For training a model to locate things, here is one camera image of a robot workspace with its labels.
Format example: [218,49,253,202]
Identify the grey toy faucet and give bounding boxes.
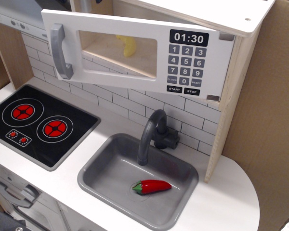
[137,109,180,166]

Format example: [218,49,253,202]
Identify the grey toy range hood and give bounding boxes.
[0,0,70,44]

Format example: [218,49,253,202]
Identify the brown cardboard panel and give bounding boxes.
[223,0,289,231]

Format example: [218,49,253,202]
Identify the black toy stovetop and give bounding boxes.
[0,85,101,171]

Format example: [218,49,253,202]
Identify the red toy chili pepper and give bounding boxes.
[132,180,172,194]

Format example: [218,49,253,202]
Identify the grey toy sink basin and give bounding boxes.
[78,133,198,231]

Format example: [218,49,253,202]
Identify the wooden toy microwave cabinet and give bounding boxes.
[69,0,276,184]

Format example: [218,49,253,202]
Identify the white toy oven door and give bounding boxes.
[0,158,70,231]

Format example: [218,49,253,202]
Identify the grey oven door handle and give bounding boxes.
[0,181,39,208]

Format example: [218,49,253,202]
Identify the yellow toy banana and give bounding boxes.
[116,35,137,57]

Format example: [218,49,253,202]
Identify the white toy microwave door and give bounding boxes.
[41,10,235,101]

